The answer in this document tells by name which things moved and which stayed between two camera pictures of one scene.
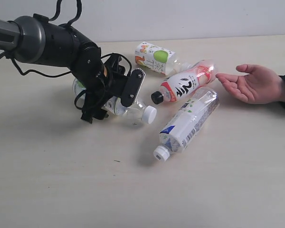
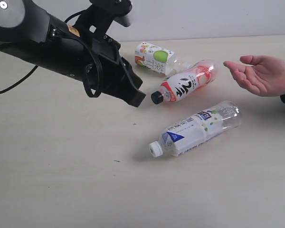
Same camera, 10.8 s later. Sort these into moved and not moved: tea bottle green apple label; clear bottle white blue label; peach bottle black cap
Moved: clear bottle white blue label
Not moved: tea bottle green apple label; peach bottle black cap
